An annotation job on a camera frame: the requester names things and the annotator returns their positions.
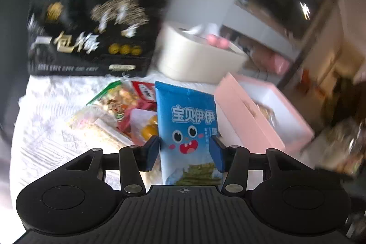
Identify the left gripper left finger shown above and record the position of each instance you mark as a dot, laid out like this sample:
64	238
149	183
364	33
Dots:
135	159

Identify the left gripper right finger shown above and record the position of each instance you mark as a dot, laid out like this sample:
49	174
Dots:
233	162

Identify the pink packet with yellow eggs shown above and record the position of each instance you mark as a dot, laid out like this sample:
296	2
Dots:
139	125

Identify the small biscuit ball packet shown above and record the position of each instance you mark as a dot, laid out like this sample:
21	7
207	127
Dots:
118	99

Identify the blue seaweed snack bag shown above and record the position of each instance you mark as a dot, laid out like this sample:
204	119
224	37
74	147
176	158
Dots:
186	122

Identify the pink open box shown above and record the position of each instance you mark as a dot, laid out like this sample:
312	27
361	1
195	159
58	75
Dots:
255	114

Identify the clear cracker packet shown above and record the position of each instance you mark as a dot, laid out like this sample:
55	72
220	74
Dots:
95	128

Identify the red snack packet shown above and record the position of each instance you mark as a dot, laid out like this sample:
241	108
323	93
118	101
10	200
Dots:
146	95

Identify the white knitted cloth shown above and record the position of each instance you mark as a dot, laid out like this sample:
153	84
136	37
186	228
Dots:
43	139

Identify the beige tissue box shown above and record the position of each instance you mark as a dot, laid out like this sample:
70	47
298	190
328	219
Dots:
183	55

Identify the black plum snack bag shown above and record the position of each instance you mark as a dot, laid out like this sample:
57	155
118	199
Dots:
93	37

